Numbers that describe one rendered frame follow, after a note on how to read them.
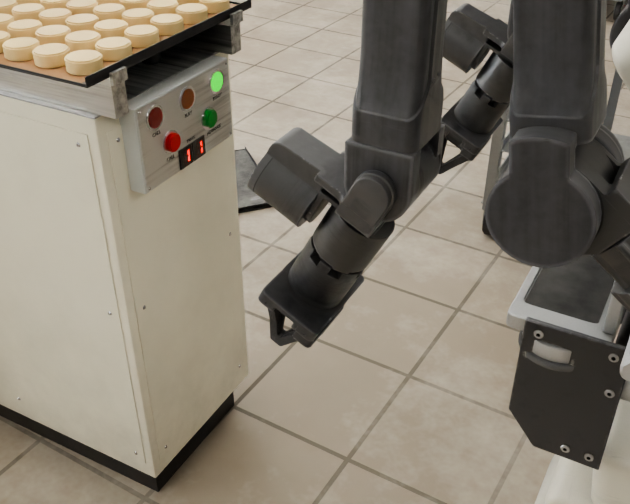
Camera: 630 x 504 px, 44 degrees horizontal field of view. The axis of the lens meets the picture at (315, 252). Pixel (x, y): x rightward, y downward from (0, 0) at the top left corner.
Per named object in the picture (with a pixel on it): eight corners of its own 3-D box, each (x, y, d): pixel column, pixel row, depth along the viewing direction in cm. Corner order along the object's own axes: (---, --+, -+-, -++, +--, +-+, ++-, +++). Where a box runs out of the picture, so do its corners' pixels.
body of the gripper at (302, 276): (253, 302, 72) (284, 252, 67) (307, 249, 79) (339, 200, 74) (308, 347, 71) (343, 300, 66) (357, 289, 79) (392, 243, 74)
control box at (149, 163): (128, 190, 120) (115, 105, 112) (217, 131, 138) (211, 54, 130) (147, 195, 119) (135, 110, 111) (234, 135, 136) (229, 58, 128)
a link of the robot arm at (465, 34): (548, 33, 90) (567, 12, 96) (467, -23, 92) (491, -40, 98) (492, 110, 98) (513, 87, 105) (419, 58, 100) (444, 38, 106)
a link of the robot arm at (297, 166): (398, 196, 59) (439, 151, 65) (279, 104, 60) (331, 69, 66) (330, 289, 67) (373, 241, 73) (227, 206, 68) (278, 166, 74)
